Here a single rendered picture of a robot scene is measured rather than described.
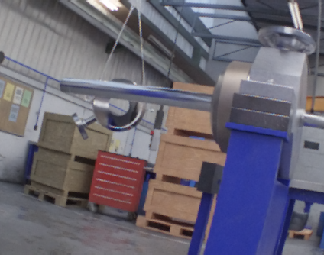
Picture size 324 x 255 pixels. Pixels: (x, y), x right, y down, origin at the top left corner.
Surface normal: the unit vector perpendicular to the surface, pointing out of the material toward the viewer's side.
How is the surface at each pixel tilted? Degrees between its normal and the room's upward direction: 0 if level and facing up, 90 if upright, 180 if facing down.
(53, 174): 90
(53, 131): 90
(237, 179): 90
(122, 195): 90
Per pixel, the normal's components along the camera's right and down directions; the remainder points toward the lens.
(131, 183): -0.08, -0.11
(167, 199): -0.44, -0.18
